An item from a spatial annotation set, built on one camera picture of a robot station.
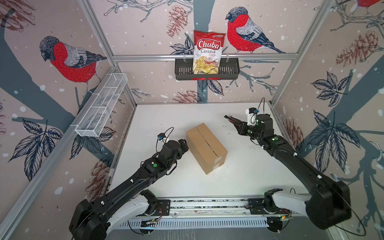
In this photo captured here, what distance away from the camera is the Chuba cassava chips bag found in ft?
2.73

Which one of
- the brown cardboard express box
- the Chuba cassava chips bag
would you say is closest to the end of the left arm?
the brown cardboard express box

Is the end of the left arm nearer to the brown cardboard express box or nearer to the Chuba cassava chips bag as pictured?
the brown cardboard express box
